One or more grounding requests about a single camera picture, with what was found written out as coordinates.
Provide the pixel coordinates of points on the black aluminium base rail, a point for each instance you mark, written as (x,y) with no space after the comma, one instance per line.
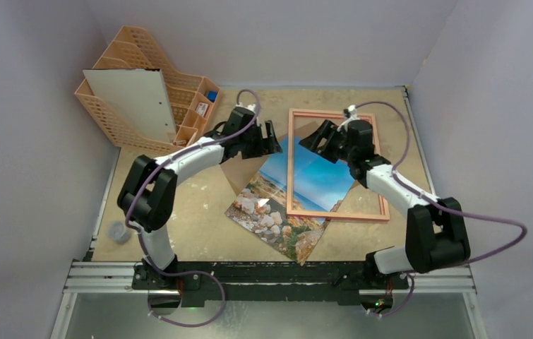
(325,281)

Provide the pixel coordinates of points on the white binder in organizer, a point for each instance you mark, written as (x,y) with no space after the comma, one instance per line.
(139,96)

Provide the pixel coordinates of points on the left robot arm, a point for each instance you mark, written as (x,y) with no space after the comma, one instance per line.
(148,194)

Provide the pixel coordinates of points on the orange plastic file organizer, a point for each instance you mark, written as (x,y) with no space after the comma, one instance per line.
(135,48)

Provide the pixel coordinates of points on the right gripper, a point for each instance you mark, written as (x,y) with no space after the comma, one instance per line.
(327,142)

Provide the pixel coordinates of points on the blue item in organizer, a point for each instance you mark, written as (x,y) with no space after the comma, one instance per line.
(211,95)

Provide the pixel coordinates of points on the white red small box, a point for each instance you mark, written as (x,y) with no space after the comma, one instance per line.
(202,108)

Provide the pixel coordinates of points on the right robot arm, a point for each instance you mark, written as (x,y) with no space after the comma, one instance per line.
(435,238)

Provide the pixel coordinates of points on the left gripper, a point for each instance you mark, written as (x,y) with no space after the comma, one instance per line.
(265,146)

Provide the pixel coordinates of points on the landscape photo print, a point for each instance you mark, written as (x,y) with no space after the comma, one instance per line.
(261,208)

